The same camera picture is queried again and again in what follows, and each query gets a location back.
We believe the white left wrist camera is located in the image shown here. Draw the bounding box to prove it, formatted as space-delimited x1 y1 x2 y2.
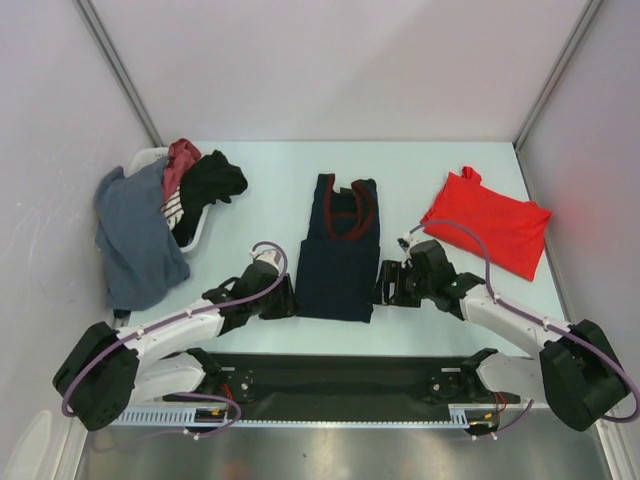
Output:
250 248 283 275

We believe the aluminium corner post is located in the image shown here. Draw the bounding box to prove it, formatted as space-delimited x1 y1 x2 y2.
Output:
72 0 164 147
513 0 607 154

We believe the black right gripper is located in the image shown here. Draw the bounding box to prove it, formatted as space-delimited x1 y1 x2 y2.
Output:
366 259 435 308

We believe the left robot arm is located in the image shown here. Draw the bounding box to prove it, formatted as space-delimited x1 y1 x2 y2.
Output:
53 250 292 431

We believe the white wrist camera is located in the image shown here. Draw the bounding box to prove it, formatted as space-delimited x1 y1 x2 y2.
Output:
397 235 420 253
250 248 283 275

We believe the navy tank top red trim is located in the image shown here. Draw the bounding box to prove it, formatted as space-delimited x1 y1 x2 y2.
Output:
295 173 380 323

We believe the striped white black tank top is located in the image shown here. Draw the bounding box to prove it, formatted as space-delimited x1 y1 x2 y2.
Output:
161 186 184 231

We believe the maroon tank top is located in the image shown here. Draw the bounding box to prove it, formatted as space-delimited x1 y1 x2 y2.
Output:
162 138 202 202

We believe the grey slotted cable duct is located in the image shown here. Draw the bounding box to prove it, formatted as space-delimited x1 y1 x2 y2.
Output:
111 404 498 430

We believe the white plastic laundry bin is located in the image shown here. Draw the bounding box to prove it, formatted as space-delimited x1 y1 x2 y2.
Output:
125 147 210 256

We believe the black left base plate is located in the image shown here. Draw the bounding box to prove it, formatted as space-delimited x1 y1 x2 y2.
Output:
161 348 253 403

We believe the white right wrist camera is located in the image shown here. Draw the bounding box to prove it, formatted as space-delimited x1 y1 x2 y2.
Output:
397 235 420 253

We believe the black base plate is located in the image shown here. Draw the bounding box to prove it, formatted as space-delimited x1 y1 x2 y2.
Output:
427 368 477 404
161 348 253 403

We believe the left aluminium corner post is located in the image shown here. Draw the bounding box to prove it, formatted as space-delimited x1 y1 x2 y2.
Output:
72 0 164 147

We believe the right aluminium corner post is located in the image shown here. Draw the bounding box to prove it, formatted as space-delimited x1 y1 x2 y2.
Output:
513 0 607 154

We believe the grey-blue tank top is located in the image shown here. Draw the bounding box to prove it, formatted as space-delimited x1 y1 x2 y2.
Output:
94 158 190 311

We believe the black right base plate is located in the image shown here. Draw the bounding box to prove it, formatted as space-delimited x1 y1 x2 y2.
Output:
427 368 477 404

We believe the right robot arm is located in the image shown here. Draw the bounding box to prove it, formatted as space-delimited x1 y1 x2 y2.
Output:
374 236 639 431

